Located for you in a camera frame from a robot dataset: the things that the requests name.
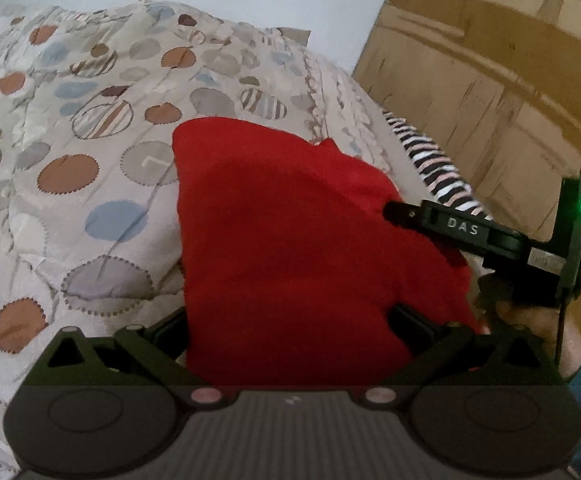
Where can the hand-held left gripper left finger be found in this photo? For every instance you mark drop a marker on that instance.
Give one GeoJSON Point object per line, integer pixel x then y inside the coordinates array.
{"type": "Point", "coordinates": [168, 327]}

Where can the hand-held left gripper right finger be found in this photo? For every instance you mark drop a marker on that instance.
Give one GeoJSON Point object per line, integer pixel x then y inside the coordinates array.
{"type": "Point", "coordinates": [410, 321]}

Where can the striped cloth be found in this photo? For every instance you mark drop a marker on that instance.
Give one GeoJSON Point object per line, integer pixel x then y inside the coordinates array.
{"type": "Point", "coordinates": [435, 170]}

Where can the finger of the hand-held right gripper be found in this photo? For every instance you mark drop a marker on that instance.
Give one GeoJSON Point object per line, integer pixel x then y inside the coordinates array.
{"type": "Point", "coordinates": [403, 212]}

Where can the red small garment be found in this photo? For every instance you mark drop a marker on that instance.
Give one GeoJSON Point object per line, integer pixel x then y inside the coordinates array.
{"type": "Point", "coordinates": [295, 255]}

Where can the person's right hand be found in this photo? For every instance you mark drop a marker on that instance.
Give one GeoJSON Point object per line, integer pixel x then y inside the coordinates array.
{"type": "Point", "coordinates": [530, 317]}

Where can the wooden wardrobe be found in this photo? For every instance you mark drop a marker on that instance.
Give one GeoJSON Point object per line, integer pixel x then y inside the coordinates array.
{"type": "Point", "coordinates": [500, 75]}

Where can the dotted patterned quilt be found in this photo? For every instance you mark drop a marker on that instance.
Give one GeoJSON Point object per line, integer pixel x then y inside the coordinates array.
{"type": "Point", "coordinates": [85, 125]}

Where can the white bed sheet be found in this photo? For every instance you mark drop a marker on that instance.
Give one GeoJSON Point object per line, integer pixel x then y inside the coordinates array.
{"type": "Point", "coordinates": [385, 135]}

